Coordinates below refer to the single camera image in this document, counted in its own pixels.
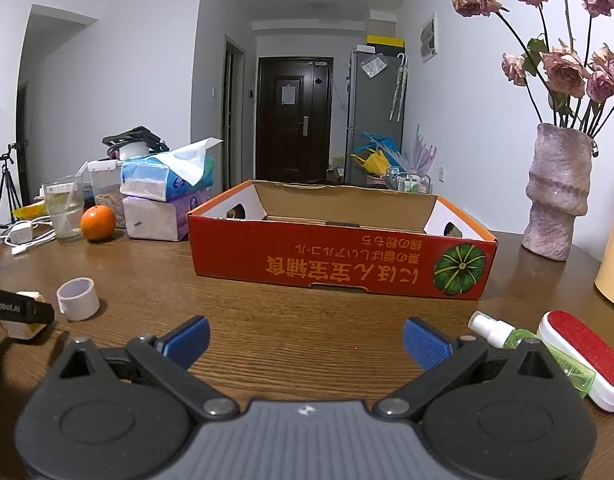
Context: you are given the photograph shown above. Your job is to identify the white cube container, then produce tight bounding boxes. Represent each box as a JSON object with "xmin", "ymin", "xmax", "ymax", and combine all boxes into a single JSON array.
[{"xmin": 0, "ymin": 290, "xmax": 46, "ymax": 340}]

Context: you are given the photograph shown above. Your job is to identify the green spray bottle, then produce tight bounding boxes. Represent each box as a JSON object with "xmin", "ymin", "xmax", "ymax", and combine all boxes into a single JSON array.
[{"xmin": 467, "ymin": 311, "xmax": 595, "ymax": 398}]

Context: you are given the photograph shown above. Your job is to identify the small white cup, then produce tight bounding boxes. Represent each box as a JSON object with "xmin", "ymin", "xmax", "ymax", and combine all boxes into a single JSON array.
[{"xmin": 56, "ymin": 276, "xmax": 100, "ymax": 322}]

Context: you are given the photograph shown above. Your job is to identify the red white lint brush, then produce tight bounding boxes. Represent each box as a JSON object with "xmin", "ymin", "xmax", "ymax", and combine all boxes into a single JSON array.
[{"xmin": 537, "ymin": 311, "xmax": 614, "ymax": 413}]

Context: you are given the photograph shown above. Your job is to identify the yellow packet on table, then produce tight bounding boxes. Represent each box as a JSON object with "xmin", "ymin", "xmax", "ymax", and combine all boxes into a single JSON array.
[{"xmin": 13, "ymin": 200, "xmax": 46, "ymax": 221}]

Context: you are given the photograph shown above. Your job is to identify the red cardboard box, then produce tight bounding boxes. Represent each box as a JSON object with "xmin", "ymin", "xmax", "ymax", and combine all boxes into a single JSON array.
[{"xmin": 188, "ymin": 180, "xmax": 498, "ymax": 300}]

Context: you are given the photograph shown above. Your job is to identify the orange fruit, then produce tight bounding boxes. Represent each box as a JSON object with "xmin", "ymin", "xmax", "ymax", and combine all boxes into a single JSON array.
[{"xmin": 80, "ymin": 205, "xmax": 116, "ymax": 243}]

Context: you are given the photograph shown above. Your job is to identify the clear glass with straw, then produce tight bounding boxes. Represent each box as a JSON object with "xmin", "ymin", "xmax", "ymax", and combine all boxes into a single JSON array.
[{"xmin": 42, "ymin": 176, "xmax": 84, "ymax": 240}]

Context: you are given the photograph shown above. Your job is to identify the purple tissue pack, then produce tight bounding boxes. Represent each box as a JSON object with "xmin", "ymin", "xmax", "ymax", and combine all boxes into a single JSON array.
[{"xmin": 122, "ymin": 188, "xmax": 208, "ymax": 242}]

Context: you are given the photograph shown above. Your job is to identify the clear food storage container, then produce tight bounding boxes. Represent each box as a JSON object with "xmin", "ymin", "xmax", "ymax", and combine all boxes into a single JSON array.
[{"xmin": 88, "ymin": 159, "xmax": 126, "ymax": 229}]

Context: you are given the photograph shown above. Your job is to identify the blue tissue pack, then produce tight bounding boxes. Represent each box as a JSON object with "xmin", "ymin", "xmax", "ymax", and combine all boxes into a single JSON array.
[{"xmin": 120, "ymin": 138, "xmax": 222, "ymax": 203}]

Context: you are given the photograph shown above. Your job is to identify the purple feather decoration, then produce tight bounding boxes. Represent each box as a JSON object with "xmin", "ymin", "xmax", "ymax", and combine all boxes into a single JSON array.
[{"xmin": 411, "ymin": 125, "xmax": 438, "ymax": 177}]

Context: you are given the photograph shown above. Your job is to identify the yellow bag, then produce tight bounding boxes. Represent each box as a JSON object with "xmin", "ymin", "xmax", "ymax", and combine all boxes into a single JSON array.
[{"xmin": 349, "ymin": 150, "xmax": 390, "ymax": 178}]

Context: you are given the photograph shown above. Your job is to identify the pink textured vase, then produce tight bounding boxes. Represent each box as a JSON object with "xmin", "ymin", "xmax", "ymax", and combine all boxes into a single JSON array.
[{"xmin": 522, "ymin": 124, "xmax": 592, "ymax": 261}]

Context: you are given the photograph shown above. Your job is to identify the black gripper on container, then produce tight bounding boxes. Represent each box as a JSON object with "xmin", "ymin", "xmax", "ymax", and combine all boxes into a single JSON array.
[{"xmin": 102, "ymin": 126, "xmax": 169, "ymax": 160}]

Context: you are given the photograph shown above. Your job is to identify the dark entrance door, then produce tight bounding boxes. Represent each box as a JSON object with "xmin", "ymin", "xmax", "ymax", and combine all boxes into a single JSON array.
[{"xmin": 256, "ymin": 56, "xmax": 333, "ymax": 183}]

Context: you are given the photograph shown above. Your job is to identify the grey refrigerator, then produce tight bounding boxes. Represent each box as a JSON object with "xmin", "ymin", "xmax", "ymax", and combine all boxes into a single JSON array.
[{"xmin": 344, "ymin": 49, "xmax": 403, "ymax": 186}]

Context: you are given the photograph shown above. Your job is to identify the dried pink roses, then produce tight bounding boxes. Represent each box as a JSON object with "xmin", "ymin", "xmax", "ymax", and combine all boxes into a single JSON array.
[{"xmin": 450, "ymin": 0, "xmax": 614, "ymax": 139}]

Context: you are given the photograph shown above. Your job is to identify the yellow black box on fridge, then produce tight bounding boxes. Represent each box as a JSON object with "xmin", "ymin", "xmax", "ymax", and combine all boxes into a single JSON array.
[{"xmin": 365, "ymin": 35, "xmax": 406, "ymax": 56}]

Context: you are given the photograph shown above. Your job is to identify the white charger with cable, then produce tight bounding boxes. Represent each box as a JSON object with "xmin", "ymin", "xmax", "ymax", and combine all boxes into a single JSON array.
[{"xmin": 0, "ymin": 216, "xmax": 56, "ymax": 257}]

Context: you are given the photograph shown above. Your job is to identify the camera tripod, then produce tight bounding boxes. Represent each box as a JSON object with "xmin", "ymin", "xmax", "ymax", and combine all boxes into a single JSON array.
[{"xmin": 0, "ymin": 143, "xmax": 22, "ymax": 229}]

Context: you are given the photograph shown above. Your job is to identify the wire rack with bottles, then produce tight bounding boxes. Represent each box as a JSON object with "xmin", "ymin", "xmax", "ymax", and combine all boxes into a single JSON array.
[{"xmin": 385, "ymin": 167, "xmax": 433, "ymax": 194}]

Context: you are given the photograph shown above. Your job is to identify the wall electrical panel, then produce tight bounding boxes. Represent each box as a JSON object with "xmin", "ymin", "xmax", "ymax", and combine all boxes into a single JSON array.
[{"xmin": 420, "ymin": 14, "xmax": 438, "ymax": 63}]

